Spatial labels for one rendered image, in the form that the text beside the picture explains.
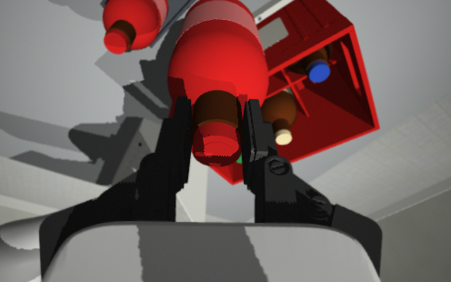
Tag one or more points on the brown bottle with cream cap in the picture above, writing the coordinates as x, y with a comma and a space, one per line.
280, 109

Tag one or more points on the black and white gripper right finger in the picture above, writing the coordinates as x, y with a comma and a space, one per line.
283, 197

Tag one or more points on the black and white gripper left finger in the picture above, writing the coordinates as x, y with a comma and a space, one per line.
146, 195

